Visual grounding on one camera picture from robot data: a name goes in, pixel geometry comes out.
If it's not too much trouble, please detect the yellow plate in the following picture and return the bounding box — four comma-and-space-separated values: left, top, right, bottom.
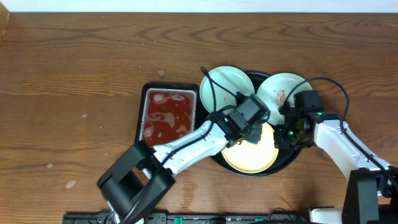
221, 123, 279, 174

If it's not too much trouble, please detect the pale green plate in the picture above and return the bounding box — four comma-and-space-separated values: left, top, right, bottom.
200, 66, 254, 113
257, 73, 305, 125

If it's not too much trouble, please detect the green yellow sponge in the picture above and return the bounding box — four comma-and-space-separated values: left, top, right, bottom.
246, 124, 262, 144

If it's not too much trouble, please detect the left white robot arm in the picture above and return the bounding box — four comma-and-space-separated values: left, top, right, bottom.
97, 106, 270, 223

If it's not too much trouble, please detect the round black tray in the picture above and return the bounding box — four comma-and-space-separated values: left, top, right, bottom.
210, 70, 301, 177

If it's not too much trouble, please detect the rectangular tray with red water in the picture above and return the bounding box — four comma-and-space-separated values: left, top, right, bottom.
135, 82, 199, 146

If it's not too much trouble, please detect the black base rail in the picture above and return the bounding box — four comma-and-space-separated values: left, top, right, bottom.
62, 211, 309, 224

